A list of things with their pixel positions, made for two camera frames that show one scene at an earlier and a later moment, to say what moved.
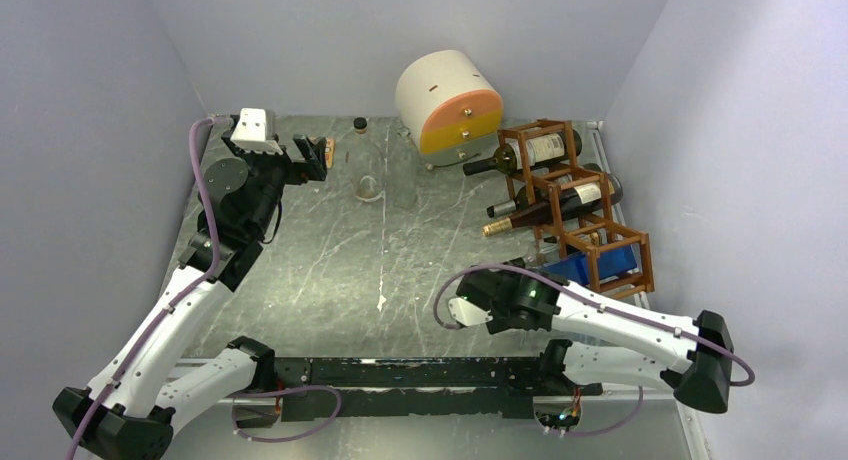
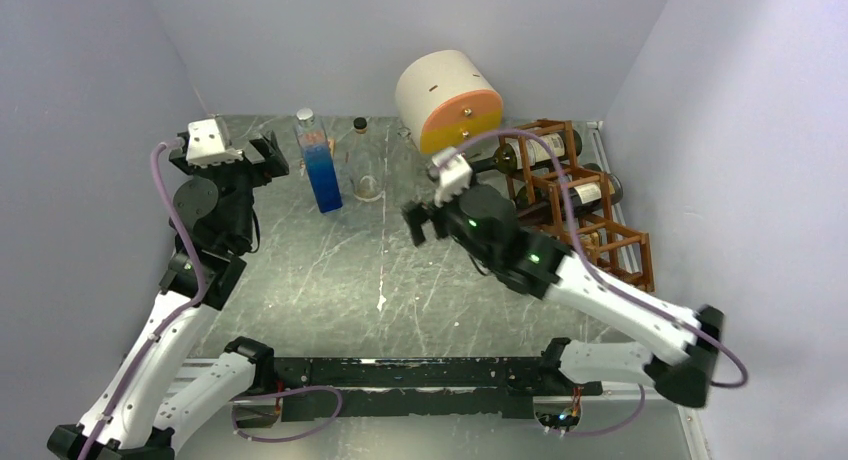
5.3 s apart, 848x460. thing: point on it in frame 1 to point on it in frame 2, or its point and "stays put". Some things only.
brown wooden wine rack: [561, 201] stays put
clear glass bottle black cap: [366, 170] stays put
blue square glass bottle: [612, 262] to [315, 144]
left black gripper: [302, 172] to [258, 168]
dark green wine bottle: [543, 149] stays put
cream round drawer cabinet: [448, 108] stays put
